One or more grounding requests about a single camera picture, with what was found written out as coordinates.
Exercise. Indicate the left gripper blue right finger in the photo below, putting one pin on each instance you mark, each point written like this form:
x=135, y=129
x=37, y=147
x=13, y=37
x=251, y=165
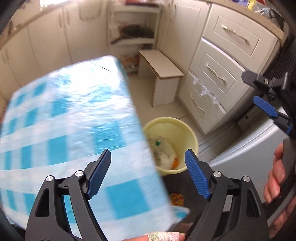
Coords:
x=200, y=173

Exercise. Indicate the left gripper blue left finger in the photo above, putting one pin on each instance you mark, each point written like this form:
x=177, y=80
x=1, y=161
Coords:
x=95, y=173

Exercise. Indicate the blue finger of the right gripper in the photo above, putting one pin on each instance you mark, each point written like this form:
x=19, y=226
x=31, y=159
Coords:
x=265, y=106
x=252, y=79

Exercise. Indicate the orange peel pile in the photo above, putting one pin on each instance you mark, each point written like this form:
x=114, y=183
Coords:
x=175, y=164

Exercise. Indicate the large white paper towel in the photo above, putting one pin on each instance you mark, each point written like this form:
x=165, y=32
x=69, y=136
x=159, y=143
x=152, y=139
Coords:
x=166, y=157

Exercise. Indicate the clear plastic bottle green label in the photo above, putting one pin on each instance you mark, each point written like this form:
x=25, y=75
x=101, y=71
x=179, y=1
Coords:
x=155, y=144

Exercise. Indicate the yellow plastic trash bin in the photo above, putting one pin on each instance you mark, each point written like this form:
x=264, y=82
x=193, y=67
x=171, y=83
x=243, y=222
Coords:
x=178, y=134

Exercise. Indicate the bandaged left hand finger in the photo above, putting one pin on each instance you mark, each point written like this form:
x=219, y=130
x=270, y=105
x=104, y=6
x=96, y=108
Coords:
x=160, y=236

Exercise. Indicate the person's right hand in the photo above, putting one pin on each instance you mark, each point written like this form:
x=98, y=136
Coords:
x=272, y=190

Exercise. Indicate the blue white checkered tablecloth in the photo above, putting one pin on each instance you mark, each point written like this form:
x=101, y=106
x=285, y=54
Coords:
x=64, y=120

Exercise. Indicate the small beige wooden stool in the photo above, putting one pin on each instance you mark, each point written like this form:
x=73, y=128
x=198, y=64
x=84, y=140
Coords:
x=153, y=63

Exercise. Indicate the black wok pan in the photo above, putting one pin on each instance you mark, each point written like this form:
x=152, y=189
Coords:
x=133, y=32

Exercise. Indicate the white corner shelf rack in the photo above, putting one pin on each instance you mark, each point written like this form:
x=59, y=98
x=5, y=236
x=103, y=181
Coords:
x=123, y=13

